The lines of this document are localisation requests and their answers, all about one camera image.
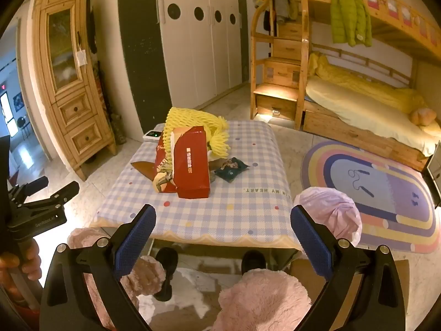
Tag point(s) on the pine wooden cabinet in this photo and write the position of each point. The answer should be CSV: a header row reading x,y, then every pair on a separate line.
x,y
74,110

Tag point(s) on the wooden stairs with drawers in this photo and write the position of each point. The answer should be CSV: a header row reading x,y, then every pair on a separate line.
x,y
275,72

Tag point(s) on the dark hanging item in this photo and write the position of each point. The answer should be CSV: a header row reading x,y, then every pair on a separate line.
x,y
92,27

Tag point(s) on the yellow blanket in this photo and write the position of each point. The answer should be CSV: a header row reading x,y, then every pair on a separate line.
x,y
365,84

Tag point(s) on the green puffer jacket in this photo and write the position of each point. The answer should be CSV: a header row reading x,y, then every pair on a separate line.
x,y
349,13

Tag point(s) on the dark wall panel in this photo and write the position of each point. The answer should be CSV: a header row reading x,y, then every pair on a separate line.
x,y
144,58

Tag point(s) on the yellow foam net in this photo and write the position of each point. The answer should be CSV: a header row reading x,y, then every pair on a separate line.
x,y
193,119

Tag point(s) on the white device with green light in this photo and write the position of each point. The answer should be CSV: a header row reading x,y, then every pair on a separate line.
x,y
151,135

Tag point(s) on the wooden bunk bed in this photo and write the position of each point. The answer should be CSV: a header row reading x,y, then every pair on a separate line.
x,y
344,131

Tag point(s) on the dark monitor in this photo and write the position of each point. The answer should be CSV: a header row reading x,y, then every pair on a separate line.
x,y
434,176

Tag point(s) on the dark snack packet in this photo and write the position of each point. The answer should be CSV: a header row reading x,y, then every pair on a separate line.
x,y
232,169

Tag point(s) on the white paper tag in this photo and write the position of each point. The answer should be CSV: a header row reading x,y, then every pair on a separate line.
x,y
81,58

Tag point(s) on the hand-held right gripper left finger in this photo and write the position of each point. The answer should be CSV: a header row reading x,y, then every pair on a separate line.
x,y
136,243

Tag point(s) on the checkered tablecloth table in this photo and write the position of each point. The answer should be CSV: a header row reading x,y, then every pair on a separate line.
x,y
234,207

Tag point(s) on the rainbow oval rug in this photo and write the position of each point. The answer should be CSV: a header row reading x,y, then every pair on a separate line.
x,y
379,186

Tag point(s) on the black chair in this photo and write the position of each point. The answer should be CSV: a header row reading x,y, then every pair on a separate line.
x,y
22,126

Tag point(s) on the white wardrobe with round holes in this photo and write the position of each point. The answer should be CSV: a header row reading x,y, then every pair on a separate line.
x,y
193,58

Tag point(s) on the grey jacket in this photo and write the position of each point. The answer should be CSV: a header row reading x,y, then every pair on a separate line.
x,y
284,7

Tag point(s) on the cream bed sheet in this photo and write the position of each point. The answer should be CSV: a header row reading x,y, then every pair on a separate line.
x,y
361,110

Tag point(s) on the person's left hand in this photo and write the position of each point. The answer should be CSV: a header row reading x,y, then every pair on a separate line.
x,y
30,258

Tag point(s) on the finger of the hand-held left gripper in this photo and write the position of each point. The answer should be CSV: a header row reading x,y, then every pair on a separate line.
x,y
65,191
32,185

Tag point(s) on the black table leg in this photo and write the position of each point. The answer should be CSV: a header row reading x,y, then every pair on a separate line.
x,y
253,262
166,265

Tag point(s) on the red cardboard box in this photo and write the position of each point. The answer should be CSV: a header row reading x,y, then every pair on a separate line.
x,y
191,165

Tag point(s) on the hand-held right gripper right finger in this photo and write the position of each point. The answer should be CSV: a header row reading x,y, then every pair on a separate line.
x,y
310,244

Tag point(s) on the camouflage bag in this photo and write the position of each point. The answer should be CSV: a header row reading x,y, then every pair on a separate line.
x,y
118,129

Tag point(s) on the pink trash bag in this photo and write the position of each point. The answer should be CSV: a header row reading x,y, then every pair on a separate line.
x,y
330,210

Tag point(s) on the tan plush toy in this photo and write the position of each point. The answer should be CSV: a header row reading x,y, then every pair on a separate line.
x,y
422,115

